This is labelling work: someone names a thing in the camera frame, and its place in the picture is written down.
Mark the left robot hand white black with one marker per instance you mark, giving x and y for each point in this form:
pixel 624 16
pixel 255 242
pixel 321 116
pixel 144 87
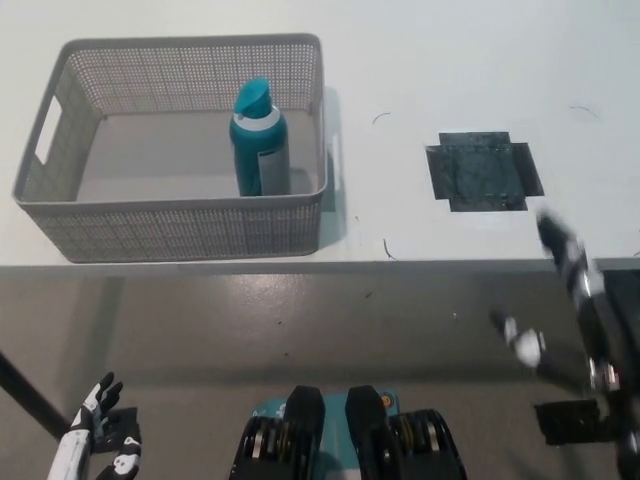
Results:
pixel 95 435

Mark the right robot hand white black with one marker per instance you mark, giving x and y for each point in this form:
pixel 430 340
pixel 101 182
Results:
pixel 585 300

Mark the teal and grey spray can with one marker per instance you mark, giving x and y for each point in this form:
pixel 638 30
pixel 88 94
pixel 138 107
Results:
pixel 260 145

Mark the black floor tape patch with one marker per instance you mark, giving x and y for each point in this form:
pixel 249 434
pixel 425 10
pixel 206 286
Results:
pixel 570 422
pixel 122 425

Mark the black tape square patch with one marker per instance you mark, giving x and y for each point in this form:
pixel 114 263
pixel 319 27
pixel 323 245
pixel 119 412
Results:
pixel 482 172

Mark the robot torso black teal blocks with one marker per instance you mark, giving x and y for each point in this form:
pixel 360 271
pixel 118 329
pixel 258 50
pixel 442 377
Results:
pixel 350 440

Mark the grey perforated plastic basket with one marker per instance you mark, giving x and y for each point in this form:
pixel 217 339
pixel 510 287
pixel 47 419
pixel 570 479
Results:
pixel 175 150

